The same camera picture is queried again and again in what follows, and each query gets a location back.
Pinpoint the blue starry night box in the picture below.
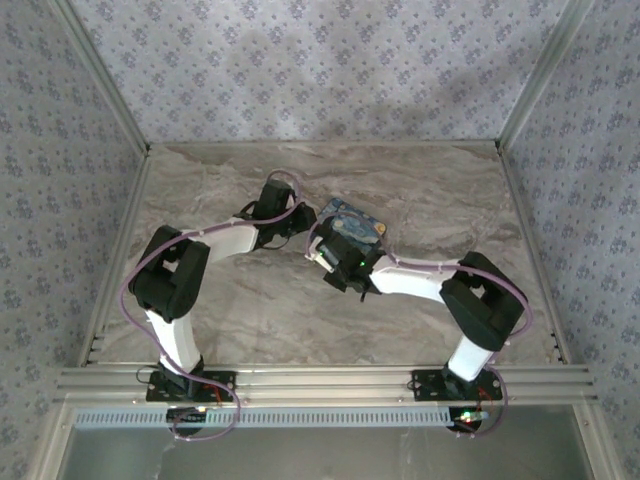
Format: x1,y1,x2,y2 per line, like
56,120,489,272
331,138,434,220
317,198,389,259

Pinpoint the aluminium mounting rail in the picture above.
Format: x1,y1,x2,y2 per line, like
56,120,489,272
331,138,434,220
54,363,599,405

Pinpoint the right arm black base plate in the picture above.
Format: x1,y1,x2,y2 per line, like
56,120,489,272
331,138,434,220
412,368,504,402

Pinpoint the grey slotted cable duct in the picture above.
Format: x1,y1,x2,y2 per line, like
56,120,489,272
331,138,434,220
73,405,452,430

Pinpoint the aluminium table side rail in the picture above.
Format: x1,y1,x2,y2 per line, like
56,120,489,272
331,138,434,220
77,153,152,367
498,149,572,365

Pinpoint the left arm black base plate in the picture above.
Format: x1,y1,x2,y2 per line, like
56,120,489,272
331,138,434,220
146,370,237,403

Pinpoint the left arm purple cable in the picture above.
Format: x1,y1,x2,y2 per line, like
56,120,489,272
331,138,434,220
117,168,307,442

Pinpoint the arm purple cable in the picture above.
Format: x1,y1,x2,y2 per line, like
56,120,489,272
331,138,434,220
304,212,533,440
117,168,307,442

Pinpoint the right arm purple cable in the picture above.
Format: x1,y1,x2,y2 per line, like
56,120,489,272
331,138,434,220
304,212,533,440

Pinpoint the aluminium frame post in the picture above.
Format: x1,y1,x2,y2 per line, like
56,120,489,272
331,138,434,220
49,0,152,157
495,0,597,152

